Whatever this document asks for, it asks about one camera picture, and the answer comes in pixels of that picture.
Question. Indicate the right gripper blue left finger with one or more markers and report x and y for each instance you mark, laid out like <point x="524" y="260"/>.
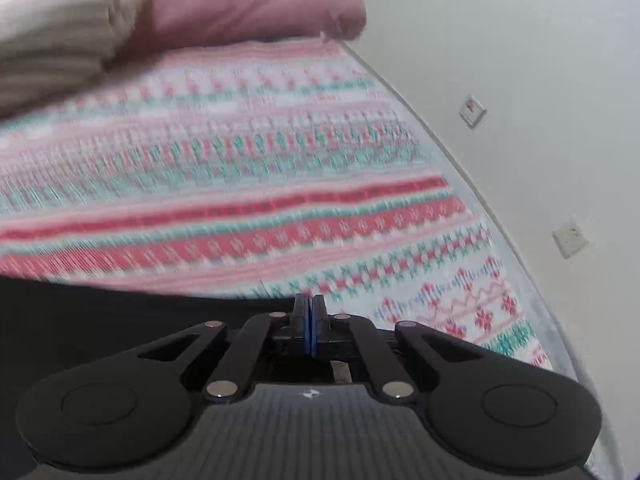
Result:
<point x="300" y="322"/>

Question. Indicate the mauve velvet quilt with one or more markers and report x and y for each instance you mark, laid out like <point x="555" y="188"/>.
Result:
<point x="164" y="25"/>

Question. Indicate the white wall socket near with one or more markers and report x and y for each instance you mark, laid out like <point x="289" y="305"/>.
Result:
<point x="570" y="239"/>

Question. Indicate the black pants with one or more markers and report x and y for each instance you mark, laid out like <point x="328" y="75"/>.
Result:
<point x="46" y="328"/>

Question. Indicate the white wall switch far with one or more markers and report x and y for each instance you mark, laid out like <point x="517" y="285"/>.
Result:
<point x="472" y="111"/>

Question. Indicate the patterned bed sheet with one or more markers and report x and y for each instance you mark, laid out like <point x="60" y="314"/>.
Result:
<point x="259" y="171"/>

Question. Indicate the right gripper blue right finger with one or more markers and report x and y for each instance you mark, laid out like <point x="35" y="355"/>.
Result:
<point x="318" y="324"/>

